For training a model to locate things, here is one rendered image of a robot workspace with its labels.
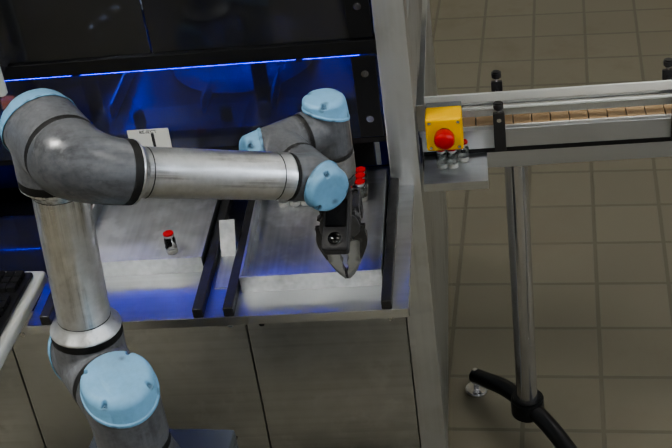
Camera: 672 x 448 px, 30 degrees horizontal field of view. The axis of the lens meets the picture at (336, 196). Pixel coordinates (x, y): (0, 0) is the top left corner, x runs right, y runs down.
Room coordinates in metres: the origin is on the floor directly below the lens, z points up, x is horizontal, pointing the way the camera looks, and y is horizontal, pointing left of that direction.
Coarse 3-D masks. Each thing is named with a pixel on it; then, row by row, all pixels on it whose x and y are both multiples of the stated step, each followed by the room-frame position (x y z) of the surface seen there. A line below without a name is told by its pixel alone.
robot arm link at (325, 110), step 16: (304, 96) 1.85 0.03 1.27; (320, 96) 1.84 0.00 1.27; (336, 96) 1.83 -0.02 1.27; (304, 112) 1.82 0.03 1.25; (320, 112) 1.80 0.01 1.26; (336, 112) 1.80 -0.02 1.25; (320, 128) 1.79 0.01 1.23; (336, 128) 1.80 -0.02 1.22; (320, 144) 1.79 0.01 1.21; (336, 144) 1.80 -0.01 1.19; (352, 144) 1.83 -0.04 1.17; (336, 160) 1.80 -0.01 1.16
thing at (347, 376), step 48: (432, 48) 3.06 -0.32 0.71; (432, 192) 2.48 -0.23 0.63; (432, 240) 2.32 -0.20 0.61; (48, 336) 2.26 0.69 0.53; (144, 336) 2.23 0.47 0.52; (192, 336) 2.21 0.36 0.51; (240, 336) 2.20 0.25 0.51; (288, 336) 2.18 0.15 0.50; (336, 336) 2.16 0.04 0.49; (384, 336) 2.15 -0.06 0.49; (0, 384) 2.28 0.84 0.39; (48, 384) 2.27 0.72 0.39; (192, 384) 2.22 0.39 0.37; (240, 384) 2.20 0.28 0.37; (288, 384) 2.18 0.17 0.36; (336, 384) 2.17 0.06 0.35; (384, 384) 2.15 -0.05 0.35; (0, 432) 2.29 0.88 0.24; (48, 432) 2.27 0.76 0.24; (240, 432) 2.20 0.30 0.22; (288, 432) 2.19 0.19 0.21; (336, 432) 2.17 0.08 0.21; (384, 432) 2.15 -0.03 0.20
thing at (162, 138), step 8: (160, 128) 2.21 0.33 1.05; (128, 136) 2.22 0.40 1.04; (136, 136) 2.21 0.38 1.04; (144, 136) 2.21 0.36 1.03; (160, 136) 2.21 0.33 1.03; (168, 136) 2.20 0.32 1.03; (144, 144) 2.21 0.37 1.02; (152, 144) 2.21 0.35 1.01; (160, 144) 2.21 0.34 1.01; (168, 144) 2.20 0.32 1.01
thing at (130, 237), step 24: (96, 216) 2.17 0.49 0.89; (120, 216) 2.17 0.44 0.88; (144, 216) 2.15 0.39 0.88; (168, 216) 2.14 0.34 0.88; (192, 216) 2.13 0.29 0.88; (216, 216) 2.10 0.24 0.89; (120, 240) 2.08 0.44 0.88; (144, 240) 2.07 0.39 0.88; (192, 240) 2.04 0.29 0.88; (120, 264) 1.96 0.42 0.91; (144, 264) 1.95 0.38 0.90; (168, 264) 1.94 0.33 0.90; (192, 264) 1.94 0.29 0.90
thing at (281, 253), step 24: (384, 192) 2.07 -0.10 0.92; (264, 216) 2.09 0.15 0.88; (288, 216) 2.08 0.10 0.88; (312, 216) 2.07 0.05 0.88; (384, 216) 1.99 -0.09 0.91; (264, 240) 2.01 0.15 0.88; (288, 240) 2.00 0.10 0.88; (312, 240) 1.98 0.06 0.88; (384, 240) 1.94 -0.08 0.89; (264, 264) 1.93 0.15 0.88; (288, 264) 1.92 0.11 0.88; (312, 264) 1.91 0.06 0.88; (360, 264) 1.88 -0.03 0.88; (264, 288) 1.85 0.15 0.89; (288, 288) 1.84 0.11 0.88; (312, 288) 1.83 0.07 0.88
